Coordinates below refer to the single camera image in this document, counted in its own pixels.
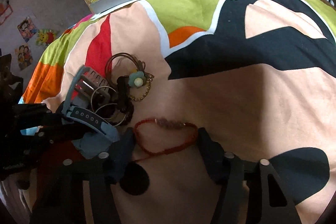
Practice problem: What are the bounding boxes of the blue watch strap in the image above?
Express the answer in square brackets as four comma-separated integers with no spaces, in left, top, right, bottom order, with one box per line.
[60,65,121,159]

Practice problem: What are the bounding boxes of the grey white watch strap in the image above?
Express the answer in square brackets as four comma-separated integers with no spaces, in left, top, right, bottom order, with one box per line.
[73,69,112,101]

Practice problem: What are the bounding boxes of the clear ring bangle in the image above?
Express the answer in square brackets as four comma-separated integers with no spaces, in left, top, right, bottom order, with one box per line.
[89,85,126,127]

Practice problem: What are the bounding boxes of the black beaded bracelet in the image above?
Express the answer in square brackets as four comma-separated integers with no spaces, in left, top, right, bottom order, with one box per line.
[115,76,135,127]

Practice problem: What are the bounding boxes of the brown hair tie with flower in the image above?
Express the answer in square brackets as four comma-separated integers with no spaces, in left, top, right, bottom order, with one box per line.
[105,52,155,88]

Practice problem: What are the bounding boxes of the red string bracelet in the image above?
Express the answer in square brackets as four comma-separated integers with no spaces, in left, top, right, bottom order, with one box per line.
[133,117,200,163]

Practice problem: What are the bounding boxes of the gold chain bracelet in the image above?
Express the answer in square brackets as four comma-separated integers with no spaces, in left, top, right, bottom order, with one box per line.
[127,74,154,102]

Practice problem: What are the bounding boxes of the cartoon couple sticker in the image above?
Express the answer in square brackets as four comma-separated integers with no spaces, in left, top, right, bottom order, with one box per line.
[15,43,33,71]

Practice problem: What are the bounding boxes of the cartoon family sticker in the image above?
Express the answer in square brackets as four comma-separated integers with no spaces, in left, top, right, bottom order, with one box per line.
[17,16,37,42]

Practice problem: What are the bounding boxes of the colourful patterned bedspread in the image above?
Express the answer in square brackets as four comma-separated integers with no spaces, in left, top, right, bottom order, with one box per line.
[22,0,335,223]

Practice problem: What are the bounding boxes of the red framed poster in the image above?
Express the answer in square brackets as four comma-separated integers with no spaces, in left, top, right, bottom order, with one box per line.
[0,0,13,25]

